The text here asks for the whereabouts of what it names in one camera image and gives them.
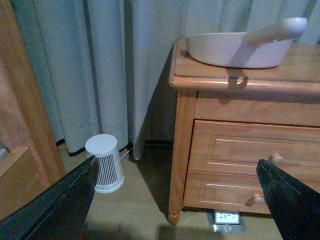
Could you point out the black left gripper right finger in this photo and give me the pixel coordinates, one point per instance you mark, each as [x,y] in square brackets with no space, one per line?
[294,206]

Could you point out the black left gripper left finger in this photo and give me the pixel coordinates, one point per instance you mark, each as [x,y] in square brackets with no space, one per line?
[59,213]

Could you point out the pink plastic dustpan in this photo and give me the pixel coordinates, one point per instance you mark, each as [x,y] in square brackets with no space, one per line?
[259,49]

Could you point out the wooden furniture at left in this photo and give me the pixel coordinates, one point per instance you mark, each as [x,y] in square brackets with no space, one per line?
[33,163]

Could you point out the white cylindrical air purifier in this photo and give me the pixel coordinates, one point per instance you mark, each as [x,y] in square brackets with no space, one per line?
[105,148]

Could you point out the wooden nightstand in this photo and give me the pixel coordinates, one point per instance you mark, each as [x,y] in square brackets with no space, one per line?
[227,119]

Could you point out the grey curtain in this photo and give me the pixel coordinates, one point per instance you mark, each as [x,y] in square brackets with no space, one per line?
[102,66]

